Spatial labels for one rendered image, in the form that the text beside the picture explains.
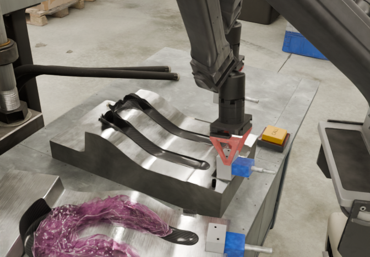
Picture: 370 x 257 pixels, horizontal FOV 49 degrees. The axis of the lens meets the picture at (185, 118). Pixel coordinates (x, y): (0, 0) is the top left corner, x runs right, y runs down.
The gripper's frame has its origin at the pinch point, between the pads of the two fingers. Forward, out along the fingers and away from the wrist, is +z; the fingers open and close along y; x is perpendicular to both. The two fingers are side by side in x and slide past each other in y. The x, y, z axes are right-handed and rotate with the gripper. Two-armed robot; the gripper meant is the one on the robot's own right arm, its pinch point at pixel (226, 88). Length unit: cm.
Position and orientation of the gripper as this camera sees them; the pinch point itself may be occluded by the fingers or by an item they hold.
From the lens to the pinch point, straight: 119.4
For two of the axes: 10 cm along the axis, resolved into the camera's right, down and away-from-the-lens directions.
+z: -0.2, 8.5, 5.2
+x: 8.8, 2.6, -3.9
